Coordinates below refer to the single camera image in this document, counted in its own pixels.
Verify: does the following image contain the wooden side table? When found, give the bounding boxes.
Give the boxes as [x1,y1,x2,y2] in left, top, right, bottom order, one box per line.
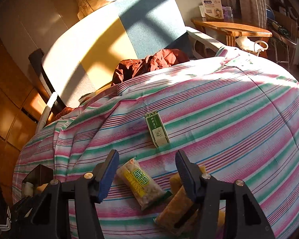
[191,17,272,46]

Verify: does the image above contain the rust red cloth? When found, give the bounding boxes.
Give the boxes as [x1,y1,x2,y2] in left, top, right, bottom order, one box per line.
[111,49,190,86]

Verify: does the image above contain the green yellow snack packet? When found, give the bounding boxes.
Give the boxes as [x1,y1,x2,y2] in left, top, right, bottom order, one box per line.
[117,158,172,210]

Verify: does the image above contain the small green tea box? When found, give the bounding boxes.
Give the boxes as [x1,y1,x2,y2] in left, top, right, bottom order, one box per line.
[145,111,170,148]

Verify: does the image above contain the wooden wardrobe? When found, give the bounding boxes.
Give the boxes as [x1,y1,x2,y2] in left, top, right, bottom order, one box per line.
[0,39,46,206]

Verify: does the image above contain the white product box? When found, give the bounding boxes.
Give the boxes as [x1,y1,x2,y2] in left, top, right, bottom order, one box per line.
[201,0,224,21]

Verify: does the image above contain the striped bed sheet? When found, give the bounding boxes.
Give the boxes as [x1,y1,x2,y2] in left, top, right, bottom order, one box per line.
[12,49,299,238]

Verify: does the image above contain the white power strip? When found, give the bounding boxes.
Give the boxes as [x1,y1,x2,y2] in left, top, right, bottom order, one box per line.
[235,37,269,56]

